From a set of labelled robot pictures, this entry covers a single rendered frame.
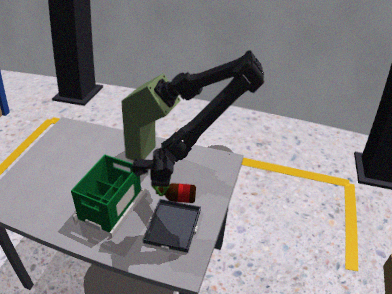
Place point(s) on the green plastic crate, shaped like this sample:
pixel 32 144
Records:
pixel 95 184

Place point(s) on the brown bottle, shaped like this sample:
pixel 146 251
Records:
pixel 184 193

